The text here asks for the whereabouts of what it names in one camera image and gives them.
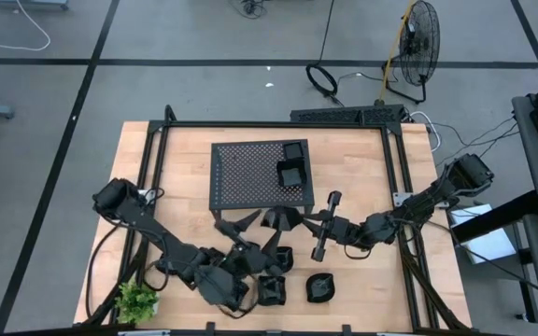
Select coiled black cable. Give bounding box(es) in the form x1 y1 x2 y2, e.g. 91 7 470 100
304 63 346 108

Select black aluminium table frame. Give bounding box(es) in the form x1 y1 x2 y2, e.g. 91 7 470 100
81 105 474 336

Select black square cup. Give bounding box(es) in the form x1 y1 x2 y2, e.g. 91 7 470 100
256 274 288 308

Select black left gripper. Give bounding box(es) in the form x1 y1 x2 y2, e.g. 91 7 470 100
216 209 285 277

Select black perforated metal stand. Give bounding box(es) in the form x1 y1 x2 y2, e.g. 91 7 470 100
208 138 316 224

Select black beam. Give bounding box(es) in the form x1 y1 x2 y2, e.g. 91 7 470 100
450 189 538 244

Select black perforated metal panel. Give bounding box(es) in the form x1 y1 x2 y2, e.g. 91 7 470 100
290 104 406 126

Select small black square plate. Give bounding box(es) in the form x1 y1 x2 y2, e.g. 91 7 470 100
281 141 305 161

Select yellow hanging cable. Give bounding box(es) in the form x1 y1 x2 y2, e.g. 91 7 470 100
378 0 414 103

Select green plant in white pot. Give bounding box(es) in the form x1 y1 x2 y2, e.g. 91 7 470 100
114 279 161 326

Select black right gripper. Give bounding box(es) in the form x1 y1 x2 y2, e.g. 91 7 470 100
302 190 368 261

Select black floor fan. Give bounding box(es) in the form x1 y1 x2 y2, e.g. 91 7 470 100
380 0 442 105

